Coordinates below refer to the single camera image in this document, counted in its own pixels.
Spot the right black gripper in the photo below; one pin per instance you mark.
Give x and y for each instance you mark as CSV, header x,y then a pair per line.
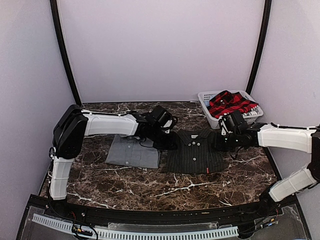
x,y
217,145

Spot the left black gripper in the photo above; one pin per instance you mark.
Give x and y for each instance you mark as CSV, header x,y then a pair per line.
x,y
172,144

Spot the black pinstriped long sleeve shirt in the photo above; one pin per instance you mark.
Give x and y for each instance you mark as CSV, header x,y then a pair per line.
x,y
195,153

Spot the grey shirt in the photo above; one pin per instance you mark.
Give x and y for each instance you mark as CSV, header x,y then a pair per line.
x,y
132,152

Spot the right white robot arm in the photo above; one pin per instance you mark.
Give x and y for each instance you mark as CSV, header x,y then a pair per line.
x,y
268,135

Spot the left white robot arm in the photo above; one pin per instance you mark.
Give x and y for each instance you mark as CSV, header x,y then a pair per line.
x,y
77,123

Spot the black white patterned garment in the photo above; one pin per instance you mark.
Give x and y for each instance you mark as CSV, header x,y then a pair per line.
x,y
253,112

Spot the red black plaid shirt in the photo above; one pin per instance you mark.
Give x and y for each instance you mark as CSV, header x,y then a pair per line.
x,y
226,102

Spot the white plastic laundry basket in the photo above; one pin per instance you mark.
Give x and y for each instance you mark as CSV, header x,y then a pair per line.
x,y
204,98

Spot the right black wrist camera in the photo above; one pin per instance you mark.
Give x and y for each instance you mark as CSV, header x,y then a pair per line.
x,y
232,123

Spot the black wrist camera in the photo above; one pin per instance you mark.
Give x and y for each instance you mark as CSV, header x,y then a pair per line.
x,y
232,123
162,118

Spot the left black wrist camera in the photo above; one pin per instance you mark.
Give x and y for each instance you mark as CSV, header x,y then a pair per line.
x,y
162,118

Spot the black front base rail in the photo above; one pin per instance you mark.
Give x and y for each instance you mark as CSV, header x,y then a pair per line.
x,y
242,214

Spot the white slotted cable duct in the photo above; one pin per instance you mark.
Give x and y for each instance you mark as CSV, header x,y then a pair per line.
x,y
121,231

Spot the left black frame post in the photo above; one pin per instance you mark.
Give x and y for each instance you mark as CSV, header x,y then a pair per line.
x,y
63,51

